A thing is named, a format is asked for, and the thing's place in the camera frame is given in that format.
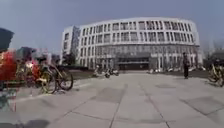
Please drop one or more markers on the group of parked two-wheelers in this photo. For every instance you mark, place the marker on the group of parked two-wheelers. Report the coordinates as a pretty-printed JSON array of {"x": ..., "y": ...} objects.
[{"x": 106, "y": 72}]

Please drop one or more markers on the large white curved building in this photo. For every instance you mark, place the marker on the large white curved building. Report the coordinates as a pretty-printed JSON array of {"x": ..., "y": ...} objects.
[{"x": 136, "y": 40}]

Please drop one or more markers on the grey paved plaza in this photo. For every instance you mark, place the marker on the grey paved plaza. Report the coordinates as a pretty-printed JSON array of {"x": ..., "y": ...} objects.
[{"x": 133, "y": 103}]

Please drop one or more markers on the dark bicycle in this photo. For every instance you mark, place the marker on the dark bicycle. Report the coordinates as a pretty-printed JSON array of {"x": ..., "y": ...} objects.
[{"x": 64, "y": 78}]

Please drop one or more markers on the yellow bicycle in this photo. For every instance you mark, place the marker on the yellow bicycle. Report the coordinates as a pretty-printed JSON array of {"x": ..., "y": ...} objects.
[{"x": 46, "y": 79}]

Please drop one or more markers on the person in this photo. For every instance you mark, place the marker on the person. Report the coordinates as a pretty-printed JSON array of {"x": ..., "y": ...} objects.
[{"x": 186, "y": 65}]

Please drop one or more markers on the grey building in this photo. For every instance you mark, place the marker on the grey building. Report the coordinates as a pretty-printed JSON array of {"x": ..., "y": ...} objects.
[{"x": 26, "y": 53}]

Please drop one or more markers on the row of parked bicycles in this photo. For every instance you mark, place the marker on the row of parked bicycles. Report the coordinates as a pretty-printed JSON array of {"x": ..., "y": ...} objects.
[{"x": 217, "y": 74}]

